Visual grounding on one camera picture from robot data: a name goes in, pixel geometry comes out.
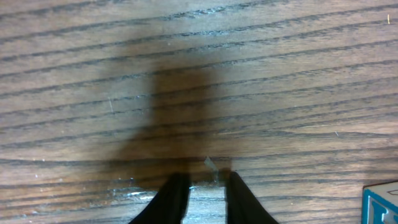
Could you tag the blue T umbrella block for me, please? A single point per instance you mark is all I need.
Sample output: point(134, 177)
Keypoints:
point(379, 204)

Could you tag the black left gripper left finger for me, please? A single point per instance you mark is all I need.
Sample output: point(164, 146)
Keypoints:
point(169, 205)

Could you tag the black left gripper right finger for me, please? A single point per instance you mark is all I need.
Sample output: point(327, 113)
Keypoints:
point(241, 204)

